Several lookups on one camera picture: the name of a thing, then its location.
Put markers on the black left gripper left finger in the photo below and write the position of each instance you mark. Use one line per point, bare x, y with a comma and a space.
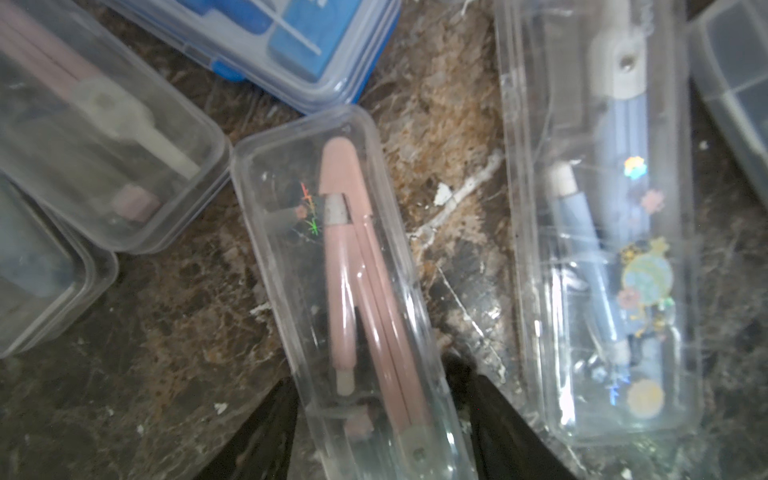
262, 446

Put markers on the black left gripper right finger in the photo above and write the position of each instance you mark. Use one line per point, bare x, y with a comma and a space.
504, 445

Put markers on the pink compass clear case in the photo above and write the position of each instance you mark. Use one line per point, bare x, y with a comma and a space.
321, 213

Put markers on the light blue compass case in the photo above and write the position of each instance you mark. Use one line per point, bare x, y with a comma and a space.
50, 273

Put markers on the pink compass case upper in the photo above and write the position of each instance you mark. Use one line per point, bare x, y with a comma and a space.
92, 132

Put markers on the blue compass clear case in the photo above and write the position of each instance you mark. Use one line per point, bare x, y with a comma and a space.
312, 55

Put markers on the clear compass case right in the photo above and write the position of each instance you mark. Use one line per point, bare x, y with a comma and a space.
728, 60

